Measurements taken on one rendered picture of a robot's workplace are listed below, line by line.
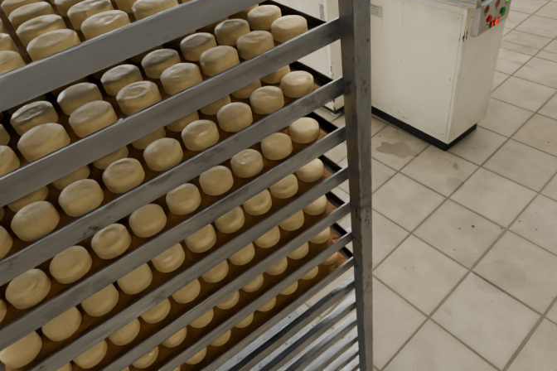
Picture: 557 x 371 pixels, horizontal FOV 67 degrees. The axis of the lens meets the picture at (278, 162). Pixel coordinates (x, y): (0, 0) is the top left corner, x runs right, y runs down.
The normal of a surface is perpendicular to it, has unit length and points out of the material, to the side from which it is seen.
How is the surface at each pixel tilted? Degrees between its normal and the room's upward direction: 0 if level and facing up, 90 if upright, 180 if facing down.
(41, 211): 0
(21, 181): 90
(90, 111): 0
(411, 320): 0
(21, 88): 90
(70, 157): 90
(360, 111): 90
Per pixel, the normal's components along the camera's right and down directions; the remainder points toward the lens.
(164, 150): -0.15, -0.73
